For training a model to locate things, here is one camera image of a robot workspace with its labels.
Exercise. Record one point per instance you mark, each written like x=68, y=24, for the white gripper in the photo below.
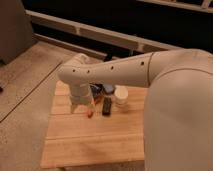
x=80, y=95

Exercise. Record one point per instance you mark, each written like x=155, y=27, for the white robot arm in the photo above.
x=178, y=108

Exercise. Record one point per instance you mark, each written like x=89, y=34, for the white ceramic cup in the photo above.
x=121, y=95

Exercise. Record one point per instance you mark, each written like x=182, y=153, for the dark blue bowl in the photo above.
x=99, y=88

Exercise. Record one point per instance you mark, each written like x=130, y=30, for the black rectangular block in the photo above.
x=106, y=109

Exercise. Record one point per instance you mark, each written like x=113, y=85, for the wooden table top board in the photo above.
x=75, y=139

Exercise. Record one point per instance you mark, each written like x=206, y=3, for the grey cabinet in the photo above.
x=16, y=33

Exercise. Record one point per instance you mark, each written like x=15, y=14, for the orange handled tool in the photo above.
x=93, y=103

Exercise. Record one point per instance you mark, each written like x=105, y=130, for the white shelf rail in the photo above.
x=99, y=34

